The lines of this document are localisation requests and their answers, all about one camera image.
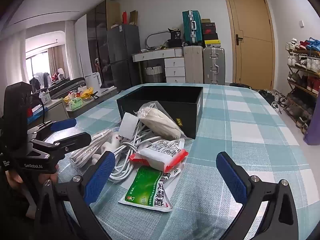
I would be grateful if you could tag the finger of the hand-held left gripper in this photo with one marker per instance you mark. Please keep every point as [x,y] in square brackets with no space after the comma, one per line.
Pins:
[63,124]
[75,140]

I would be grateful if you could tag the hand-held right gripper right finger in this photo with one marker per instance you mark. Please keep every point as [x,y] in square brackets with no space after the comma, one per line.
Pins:
[232,177]

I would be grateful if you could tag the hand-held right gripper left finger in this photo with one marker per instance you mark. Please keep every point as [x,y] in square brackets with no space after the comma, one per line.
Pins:
[100,177]

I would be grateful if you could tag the green white medicine packet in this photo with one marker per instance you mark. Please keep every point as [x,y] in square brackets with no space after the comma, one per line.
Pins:
[145,185]

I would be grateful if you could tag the white foam piece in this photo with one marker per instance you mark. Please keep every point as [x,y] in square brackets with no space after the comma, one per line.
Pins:
[128,126]

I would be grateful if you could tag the red white packet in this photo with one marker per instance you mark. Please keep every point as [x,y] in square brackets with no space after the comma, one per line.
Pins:
[155,158]

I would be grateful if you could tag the black cardboard box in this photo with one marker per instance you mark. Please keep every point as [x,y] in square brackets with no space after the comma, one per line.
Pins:
[190,115]

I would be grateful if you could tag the bagged beige cloth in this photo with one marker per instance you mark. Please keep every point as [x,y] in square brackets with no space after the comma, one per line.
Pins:
[160,122]

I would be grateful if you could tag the person's left forearm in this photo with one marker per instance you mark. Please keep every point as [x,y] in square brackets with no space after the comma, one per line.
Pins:
[10,205]

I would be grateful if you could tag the person's left hand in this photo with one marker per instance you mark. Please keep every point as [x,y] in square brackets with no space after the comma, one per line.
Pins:
[15,178]

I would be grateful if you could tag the grey side cabinet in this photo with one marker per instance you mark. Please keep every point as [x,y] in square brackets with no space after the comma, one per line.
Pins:
[57,111]

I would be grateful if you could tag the green tissue pack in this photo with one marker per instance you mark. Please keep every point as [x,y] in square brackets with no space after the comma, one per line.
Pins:
[76,104]

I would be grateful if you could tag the white tissue box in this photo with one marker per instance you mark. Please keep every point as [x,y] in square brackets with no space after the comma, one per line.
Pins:
[46,97]

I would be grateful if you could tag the clothes on rack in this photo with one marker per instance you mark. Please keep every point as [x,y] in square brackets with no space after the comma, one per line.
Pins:
[40,80]

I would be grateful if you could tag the long black bag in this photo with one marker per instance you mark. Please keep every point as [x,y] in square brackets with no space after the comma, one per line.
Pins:
[67,86]

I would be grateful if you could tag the yellow plastic bag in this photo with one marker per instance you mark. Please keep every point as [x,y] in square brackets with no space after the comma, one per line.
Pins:
[87,92]

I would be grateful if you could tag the teal checked tablecloth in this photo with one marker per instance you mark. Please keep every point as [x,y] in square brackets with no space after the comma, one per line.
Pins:
[250,130]

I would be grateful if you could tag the white kettle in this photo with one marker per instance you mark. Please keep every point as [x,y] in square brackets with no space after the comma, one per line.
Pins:
[93,82]

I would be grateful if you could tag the brown curtain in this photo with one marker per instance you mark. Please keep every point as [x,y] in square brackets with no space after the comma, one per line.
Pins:
[56,62]

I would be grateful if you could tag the clear printed plastic bag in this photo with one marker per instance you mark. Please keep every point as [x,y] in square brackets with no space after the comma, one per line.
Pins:
[166,145]

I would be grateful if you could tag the group of shoes on floor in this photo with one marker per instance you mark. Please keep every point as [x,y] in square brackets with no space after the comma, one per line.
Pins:
[273,100]

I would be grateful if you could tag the dark glossy cabinet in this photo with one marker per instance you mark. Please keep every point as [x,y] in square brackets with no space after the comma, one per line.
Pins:
[98,42]

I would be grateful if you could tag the grey refrigerator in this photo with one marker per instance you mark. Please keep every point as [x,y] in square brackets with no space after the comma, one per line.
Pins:
[123,55]

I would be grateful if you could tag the black doormat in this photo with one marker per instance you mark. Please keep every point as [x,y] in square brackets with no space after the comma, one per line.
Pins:
[240,85]

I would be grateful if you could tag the woven basket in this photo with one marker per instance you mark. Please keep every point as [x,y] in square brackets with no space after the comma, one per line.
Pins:
[153,74]

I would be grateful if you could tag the silver suitcase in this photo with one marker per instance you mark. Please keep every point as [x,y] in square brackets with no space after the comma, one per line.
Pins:
[213,65]

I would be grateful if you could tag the wooden shoe rack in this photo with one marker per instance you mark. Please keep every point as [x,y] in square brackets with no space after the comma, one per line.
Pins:
[303,87]

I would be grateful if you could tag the beige suitcase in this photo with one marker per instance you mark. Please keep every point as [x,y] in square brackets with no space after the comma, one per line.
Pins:
[193,65]

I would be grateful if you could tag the tall cardboard box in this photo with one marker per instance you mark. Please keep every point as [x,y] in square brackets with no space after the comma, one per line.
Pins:
[113,15]

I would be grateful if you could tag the red bottle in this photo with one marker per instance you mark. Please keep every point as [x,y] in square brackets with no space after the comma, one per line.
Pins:
[124,18]

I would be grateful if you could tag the white dresser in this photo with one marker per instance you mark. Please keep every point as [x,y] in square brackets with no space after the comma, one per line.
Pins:
[173,66]

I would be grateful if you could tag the grey curved tube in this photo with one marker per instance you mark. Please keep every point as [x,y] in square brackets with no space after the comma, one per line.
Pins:
[152,34]

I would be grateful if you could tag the small cardboard box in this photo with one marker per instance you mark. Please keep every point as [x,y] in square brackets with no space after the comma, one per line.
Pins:
[133,18]

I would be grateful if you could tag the rows of shoes on rack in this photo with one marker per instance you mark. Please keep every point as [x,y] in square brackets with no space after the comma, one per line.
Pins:
[302,62]

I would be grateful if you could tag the yellow black shoe box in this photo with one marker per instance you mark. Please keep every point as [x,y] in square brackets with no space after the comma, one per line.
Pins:
[212,43]

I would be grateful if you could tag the red black shoe box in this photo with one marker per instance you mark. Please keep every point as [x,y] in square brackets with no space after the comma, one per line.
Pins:
[210,34]

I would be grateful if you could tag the yellow wooden door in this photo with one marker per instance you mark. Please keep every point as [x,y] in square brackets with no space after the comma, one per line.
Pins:
[252,30]

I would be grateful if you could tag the teal suitcase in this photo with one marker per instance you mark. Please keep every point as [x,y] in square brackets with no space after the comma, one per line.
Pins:
[191,27]

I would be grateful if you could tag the olive shoe box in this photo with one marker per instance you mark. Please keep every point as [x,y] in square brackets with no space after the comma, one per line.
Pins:
[205,20]

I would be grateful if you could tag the white light switch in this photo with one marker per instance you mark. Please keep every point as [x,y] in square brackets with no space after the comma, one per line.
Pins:
[301,23]

